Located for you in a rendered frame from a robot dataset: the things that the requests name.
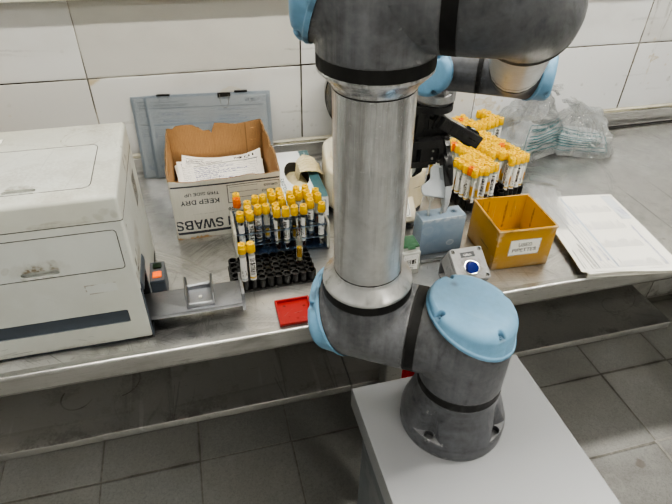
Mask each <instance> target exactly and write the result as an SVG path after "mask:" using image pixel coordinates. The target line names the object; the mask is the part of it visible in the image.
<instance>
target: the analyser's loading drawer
mask: <svg viewBox="0 0 672 504"><path fill-rule="evenodd" d="M237 273H238V280H236V281H229V282H222V283H216V284H213V281H212V273H210V274H209V279H210V281H209V282H203V283H196V284H189V285H187V280H186V277H183V283H184V288H182V289H175V290H169V291H162V292H155V293H148V294H144V295H145V299H146V303H147V307H148V311H149V315H150V318H151V320H156V319H163V318H169V317H175V316H182V315H188V314H194V313H200V312H207V311H213V310H219V309H225V308H232V307H238V306H243V310H247V309H246V300H245V292H244V287H243V282H242V277H241V272H237ZM199 295H202V298H199Z"/></svg>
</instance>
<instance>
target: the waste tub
mask: <svg viewBox="0 0 672 504"><path fill-rule="evenodd" d="M473 201H474V205H473V210H472V214H471V219H470V224H469V229H468V234H467V236H468V238H469V239H470V241H471V242H472V244H473V245H474V246H481V248H482V251H483V254H484V257H485V260H486V263H487V266H488V267H489V268H490V270H498V269H506V268H514V267H522V266H531V265H539V264H546V262H547V259H548V256H549V253H550V249H551V246H552V243H553V240H554V237H555V234H556V231H557V228H559V225H558V224H557V223H556V222H555V221H554V220H553V219H552V218H551V217H550V216H549V215H548V214H547V213H546V212H545V211H544V210H543V209H542V207H541V206H540V205H539V204H538V203H537V202H536V201H535V200H534V199H533V198H532V197H531V196H530V195H529V194H519V195H509V196H498V197H488V198H478V199H473Z"/></svg>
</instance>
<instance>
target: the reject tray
mask: <svg viewBox="0 0 672 504"><path fill-rule="evenodd" d="M274 304H275V308H276V312H277V316H278V320H279V324H280V327H287V326H292V325H298V324H304V323H308V308H309V305H310V302H309V296H308V295H306V296H300V297H293V298H287V299H281V300H275V301H274Z"/></svg>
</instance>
